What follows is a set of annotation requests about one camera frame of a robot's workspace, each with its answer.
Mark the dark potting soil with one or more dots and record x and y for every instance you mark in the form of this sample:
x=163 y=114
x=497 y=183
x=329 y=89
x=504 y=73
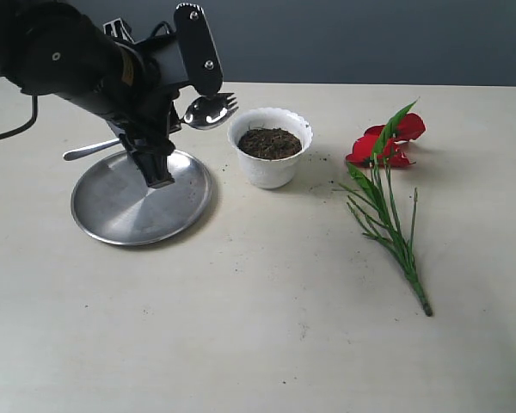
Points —
x=269 y=144

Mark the white ceramic flower pot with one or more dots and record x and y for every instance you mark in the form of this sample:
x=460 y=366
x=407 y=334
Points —
x=264 y=173

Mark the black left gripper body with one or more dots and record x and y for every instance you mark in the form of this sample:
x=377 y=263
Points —
x=124 y=84

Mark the steel spork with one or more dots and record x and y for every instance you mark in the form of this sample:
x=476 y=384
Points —
x=204 y=113

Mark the round steel plate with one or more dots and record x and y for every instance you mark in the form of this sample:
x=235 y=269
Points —
x=112 y=203

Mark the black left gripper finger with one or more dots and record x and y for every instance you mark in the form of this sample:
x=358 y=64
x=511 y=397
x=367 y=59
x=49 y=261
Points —
x=154 y=168

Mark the artificial red flower stem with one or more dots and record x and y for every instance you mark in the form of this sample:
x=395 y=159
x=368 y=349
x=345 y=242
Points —
x=372 y=203

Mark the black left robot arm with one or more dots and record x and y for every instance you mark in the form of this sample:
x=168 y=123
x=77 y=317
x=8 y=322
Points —
x=50 y=48

